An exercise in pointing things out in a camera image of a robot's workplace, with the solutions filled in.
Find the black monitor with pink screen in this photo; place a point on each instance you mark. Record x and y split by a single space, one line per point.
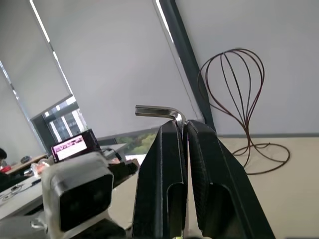
72 147

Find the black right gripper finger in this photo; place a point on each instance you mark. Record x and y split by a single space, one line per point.
219 179

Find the silver hex key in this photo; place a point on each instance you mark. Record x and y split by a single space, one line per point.
159 110

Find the wooden desk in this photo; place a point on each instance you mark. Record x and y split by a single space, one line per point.
27 164

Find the dark grey window pillar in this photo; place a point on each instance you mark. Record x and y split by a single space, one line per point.
189 64

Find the white roller blind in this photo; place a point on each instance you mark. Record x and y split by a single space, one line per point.
27 69
112 64

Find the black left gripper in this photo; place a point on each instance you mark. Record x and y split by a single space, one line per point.
99 230

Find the white and black camera head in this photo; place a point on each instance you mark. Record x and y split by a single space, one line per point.
74 169

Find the white desk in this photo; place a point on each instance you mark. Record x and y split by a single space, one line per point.
20 201

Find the person in red clothing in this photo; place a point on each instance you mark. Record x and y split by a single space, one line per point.
2 164

